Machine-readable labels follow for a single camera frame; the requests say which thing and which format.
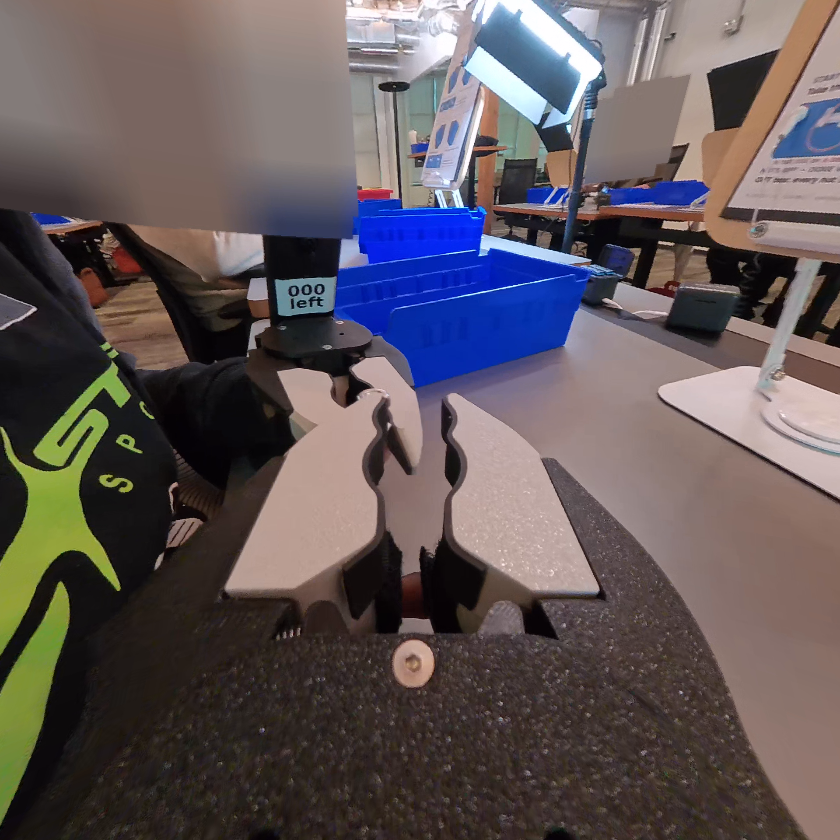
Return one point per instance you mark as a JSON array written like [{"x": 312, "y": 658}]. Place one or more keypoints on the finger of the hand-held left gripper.
[
  {"x": 400, "y": 407},
  {"x": 313, "y": 400}
]

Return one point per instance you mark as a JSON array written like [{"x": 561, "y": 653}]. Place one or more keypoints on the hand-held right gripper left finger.
[{"x": 309, "y": 519}]

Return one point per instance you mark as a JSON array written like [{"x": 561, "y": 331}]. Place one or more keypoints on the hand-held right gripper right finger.
[{"x": 519, "y": 519}]

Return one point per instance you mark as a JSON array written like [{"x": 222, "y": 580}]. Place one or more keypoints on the blue plastic box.
[{"x": 486, "y": 328}]

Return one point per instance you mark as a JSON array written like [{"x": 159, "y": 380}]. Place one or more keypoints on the person's left forearm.
[{"x": 210, "y": 414}]

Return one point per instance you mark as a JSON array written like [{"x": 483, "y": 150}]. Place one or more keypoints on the blue plastic bin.
[
  {"x": 381, "y": 208},
  {"x": 420, "y": 236}
]

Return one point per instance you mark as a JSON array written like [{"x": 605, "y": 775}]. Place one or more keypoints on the red plastic bin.
[{"x": 376, "y": 194}]

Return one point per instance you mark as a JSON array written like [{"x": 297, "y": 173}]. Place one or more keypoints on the black floor lamp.
[{"x": 394, "y": 145}]

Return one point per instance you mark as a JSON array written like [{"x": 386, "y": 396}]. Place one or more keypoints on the small black device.
[{"x": 601, "y": 286}]

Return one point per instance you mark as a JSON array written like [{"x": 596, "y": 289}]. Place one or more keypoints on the person's black printed shirt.
[{"x": 66, "y": 525}]

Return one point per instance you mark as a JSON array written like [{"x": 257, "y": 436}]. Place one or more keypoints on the sign on white stand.
[{"x": 735, "y": 407}]

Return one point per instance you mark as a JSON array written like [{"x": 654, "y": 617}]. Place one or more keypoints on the black office chair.
[{"x": 519, "y": 181}]

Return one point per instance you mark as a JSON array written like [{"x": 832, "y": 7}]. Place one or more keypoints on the printed poster banner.
[{"x": 450, "y": 118}]

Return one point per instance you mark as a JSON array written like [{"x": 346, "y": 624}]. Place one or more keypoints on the small black box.
[{"x": 702, "y": 310}]

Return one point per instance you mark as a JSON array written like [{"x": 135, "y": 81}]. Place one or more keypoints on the wooden office desk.
[{"x": 604, "y": 213}]

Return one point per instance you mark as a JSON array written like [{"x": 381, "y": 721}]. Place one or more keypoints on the row of blue bins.
[{"x": 643, "y": 194}]

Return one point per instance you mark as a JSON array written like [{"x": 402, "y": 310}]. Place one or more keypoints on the studio light on stand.
[{"x": 532, "y": 59}]

